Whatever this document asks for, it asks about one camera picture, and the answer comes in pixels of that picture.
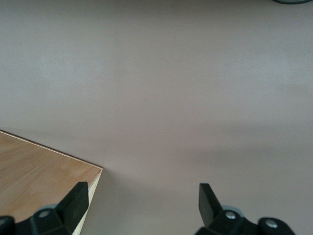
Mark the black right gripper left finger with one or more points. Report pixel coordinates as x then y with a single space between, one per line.
73 203

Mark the oak wooden drawer cabinet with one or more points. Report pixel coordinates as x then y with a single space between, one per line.
36 166

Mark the dark teal round object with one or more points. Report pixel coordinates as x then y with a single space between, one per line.
291 1

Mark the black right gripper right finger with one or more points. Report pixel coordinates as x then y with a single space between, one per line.
207 203

